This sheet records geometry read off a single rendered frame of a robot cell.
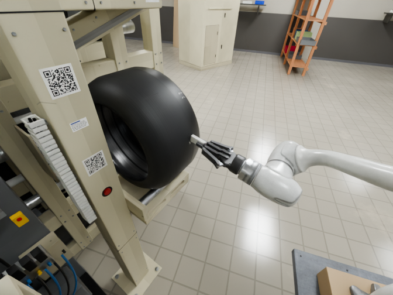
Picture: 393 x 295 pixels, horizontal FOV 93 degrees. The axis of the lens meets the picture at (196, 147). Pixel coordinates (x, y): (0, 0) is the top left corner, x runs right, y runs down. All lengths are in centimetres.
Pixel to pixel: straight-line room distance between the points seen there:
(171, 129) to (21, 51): 43
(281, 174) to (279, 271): 131
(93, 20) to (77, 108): 56
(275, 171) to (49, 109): 69
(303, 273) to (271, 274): 68
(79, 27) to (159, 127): 60
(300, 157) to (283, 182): 13
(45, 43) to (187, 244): 165
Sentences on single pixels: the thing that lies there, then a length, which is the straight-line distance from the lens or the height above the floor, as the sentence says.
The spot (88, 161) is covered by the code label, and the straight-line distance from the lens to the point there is 74.
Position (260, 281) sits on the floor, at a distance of 185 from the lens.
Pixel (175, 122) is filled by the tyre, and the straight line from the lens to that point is 72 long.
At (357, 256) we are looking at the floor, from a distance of 233.
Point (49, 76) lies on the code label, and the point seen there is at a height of 153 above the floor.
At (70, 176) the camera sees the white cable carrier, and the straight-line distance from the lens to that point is 75.
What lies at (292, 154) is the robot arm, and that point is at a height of 126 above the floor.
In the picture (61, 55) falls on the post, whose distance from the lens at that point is 61.
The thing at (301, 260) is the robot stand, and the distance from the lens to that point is 126.
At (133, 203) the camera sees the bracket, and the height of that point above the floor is 95.
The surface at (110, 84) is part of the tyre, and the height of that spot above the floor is 143.
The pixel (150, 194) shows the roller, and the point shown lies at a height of 92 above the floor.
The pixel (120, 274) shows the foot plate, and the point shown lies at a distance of 183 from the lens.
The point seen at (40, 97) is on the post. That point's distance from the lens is 61.
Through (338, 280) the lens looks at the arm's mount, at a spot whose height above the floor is 75.
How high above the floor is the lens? 170
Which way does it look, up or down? 39 degrees down
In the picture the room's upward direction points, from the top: 3 degrees clockwise
